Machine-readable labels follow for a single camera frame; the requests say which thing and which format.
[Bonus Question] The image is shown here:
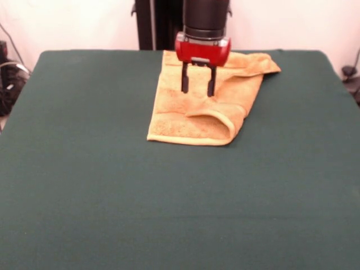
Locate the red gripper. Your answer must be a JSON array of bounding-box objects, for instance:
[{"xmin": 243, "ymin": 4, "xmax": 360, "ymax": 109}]
[{"xmin": 174, "ymin": 32, "xmax": 233, "ymax": 98}]

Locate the orange terry towel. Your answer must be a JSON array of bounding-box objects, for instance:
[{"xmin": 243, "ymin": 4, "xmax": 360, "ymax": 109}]
[{"xmin": 146, "ymin": 49, "xmax": 282, "ymax": 146}]

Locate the grey round-headed stand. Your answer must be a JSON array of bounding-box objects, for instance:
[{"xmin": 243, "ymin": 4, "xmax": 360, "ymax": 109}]
[{"xmin": 341, "ymin": 65, "xmax": 360, "ymax": 107}]

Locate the dark green table cloth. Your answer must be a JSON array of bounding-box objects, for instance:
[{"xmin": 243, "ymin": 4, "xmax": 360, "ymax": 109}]
[{"xmin": 0, "ymin": 49, "xmax": 360, "ymax": 270}]

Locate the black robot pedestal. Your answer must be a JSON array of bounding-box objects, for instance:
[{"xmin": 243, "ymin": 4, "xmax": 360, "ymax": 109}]
[{"xmin": 130, "ymin": 0, "xmax": 234, "ymax": 51}]

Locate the thin grey cable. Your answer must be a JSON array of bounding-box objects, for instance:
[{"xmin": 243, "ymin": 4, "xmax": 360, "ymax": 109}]
[{"xmin": 0, "ymin": 22, "xmax": 32, "ymax": 75}]

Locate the black stand base with cables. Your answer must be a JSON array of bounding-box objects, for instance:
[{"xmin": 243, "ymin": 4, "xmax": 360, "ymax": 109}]
[{"xmin": 0, "ymin": 40, "xmax": 31, "ymax": 116}]

